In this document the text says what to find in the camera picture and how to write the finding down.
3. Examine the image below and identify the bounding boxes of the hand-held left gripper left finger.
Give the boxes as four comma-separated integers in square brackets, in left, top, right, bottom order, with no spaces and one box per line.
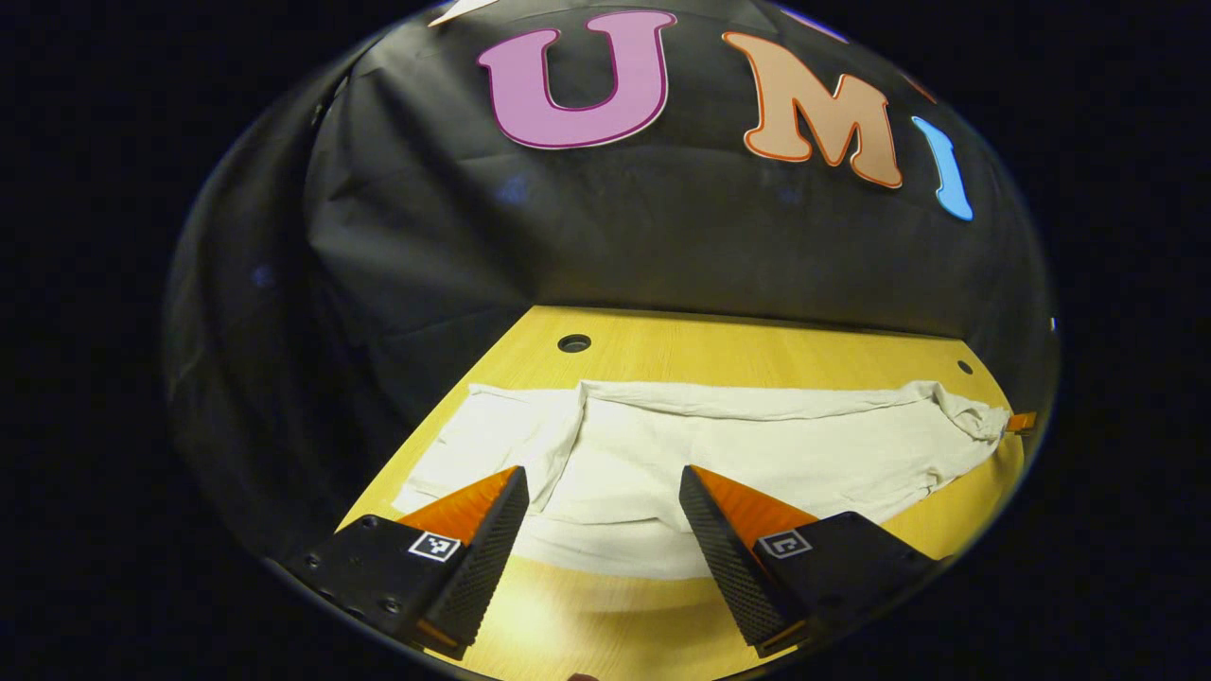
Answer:
[284,465,531,660]

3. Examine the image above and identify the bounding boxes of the black backdrop cloth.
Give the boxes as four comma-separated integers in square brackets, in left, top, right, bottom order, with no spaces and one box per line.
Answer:
[163,0,1059,568]

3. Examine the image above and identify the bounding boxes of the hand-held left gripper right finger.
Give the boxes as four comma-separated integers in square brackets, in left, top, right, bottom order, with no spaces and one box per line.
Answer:
[678,464,938,658]

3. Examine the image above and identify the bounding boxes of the white jeans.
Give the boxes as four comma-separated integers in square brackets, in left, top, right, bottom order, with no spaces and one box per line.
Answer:
[393,380,1013,581]

